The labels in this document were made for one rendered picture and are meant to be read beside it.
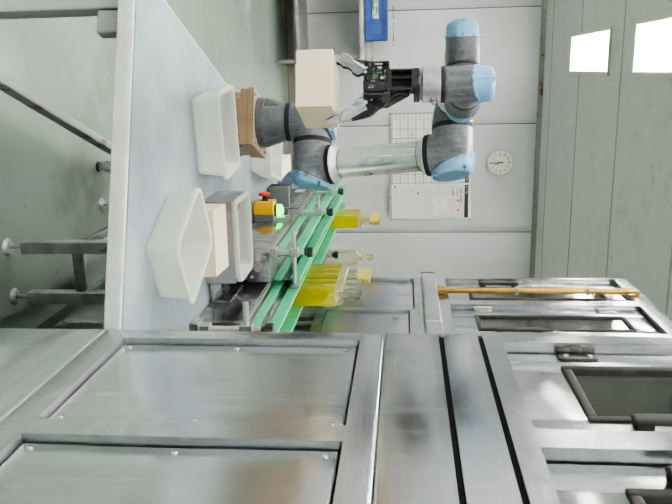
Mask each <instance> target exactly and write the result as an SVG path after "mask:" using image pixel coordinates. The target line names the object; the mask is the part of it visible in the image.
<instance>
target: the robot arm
mask: <svg viewBox="0 0 672 504"><path fill-rule="evenodd" d="M479 37H480V35H479V25H478V23H477V22H476V21H474V20H472V19H467V18H461V19H456V20H453V21H451V22H450V23H448V25H447V26H446V36H445V43H446V46H445V59H444V66H423V67H422V69H420V68H404V69H390V63H389V61H367V60H356V59H354V58H352V57H351V56H350V55H349V54H347V53H342V55H334V56H335V60H336V65H340V66H341V67H342V68H343V69H348V70H350V71H351V72H352V74H353V75H354V76H356V77H361V76H363V78H364V80H363V100H367V102H368V103H367V104H366V102H365V101H364V102H358V101H357V102H355V103H353V104H352V105H351V106H350V107H348V108H346V109H344V110H343V111H342V112H341V113H340V114H338V115H335V116H332V117H330V118H329V119H327V120H325V122H326V123H329V124H339V123H346V122H351V121H357V120H362V119H366V118H369V117H371V116H373V115H374V114H376V113H377V112H378V111H379V110H380V109H383V108H389V107H391V106H393V105H394V104H396V103H398V102H400V101H402V100H403V99H405V98H407V97H409V96H410V94H413V99H414V102H420V100H421V102H422V103H431V104H432V105H435V108H434V112H433V119H432V134H428V135H423V137H422V138H421V139H420V140H419V141H413V142H403V143H393V144H383V145H373V146H363V147H352V148H342V149H340V148H339V147H338V146H337V145H335V144H332V141H335V140H337V128H306V127H305V125H304V123H303V121H302V119H301V117H300V115H299V113H298V111H297V109H296V107H295V103H296V102H288V103H284V102H280V101H277V100H274V99H270V98H267V97H258V98H257V100H256V103H255V111H254V125H255V135H256V140H257V143H258V146H259V147H260V148H268V147H271V146H274V145H277V144H280V143H283V142H289V141H293V162H292V180H293V183H294V184H295V185H296V186H298V187H301V188H304V189H308V190H315V191H328V190H330V189H331V187H332V185H331V184H337V183H339V182H340V181H341V180H342V178H348V177H360V176H372V175H385V174H397V173H409V172H422V173H424V174H425V175H426V176H431V177H432V179H433V180H434V181H438V182H443V181H444V182H450V181H456V180H460V179H463V178H465V177H467V176H469V175H470V174H471V173H472V172H473V171H474V161H475V146H474V117H475V115H476V114H477V112H478V111H479V108H480V103H483V102H490V101H492V100H493V99H494V95H495V84H496V78H495V70H494V68H493V67H492V66H490V65H480V53H479ZM374 63H382V65H376V64H374ZM380 66H382V68H381V69H379V68H378V67H380Z"/></svg>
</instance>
